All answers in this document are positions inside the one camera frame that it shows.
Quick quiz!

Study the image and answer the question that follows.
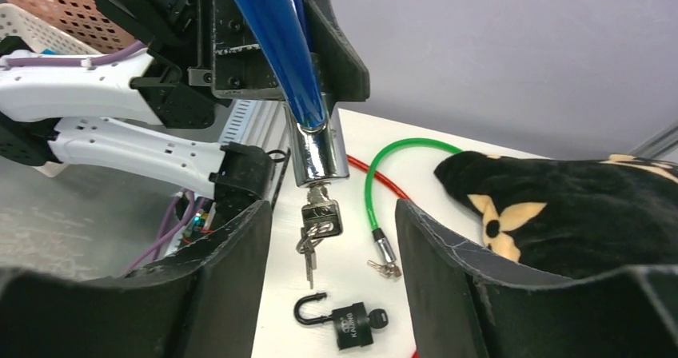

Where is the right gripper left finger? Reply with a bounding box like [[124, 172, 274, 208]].
[[1, 201, 272, 357]]

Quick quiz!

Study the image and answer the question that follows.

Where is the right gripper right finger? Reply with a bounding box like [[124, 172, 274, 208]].
[[395, 199, 677, 357]]

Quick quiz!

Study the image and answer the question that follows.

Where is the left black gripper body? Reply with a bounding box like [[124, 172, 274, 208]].
[[188, 0, 285, 101]]

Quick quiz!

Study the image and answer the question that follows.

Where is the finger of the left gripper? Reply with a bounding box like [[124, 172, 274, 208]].
[[302, 0, 370, 102]]

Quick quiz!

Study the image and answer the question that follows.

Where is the blue cable lock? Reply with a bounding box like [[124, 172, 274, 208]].
[[234, 0, 349, 285]]

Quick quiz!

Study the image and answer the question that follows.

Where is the black padlock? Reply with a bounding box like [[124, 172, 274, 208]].
[[293, 292, 389, 350]]

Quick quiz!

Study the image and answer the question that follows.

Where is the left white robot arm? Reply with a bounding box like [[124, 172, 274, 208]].
[[1, 0, 370, 205]]

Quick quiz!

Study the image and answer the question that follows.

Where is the black floral pillow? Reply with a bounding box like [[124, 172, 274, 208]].
[[434, 151, 677, 279]]

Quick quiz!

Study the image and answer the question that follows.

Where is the pink perforated basket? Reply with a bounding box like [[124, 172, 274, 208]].
[[6, 0, 134, 54]]

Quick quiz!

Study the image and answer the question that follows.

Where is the white perforated basket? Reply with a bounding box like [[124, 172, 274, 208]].
[[1, 3, 100, 55]]

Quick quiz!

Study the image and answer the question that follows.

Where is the green cable lock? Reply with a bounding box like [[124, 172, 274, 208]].
[[363, 137, 465, 280]]

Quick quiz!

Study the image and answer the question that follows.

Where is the red cable lock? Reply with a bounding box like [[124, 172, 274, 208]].
[[346, 155, 420, 358]]

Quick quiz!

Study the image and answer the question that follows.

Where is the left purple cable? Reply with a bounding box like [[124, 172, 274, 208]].
[[0, 40, 208, 277]]

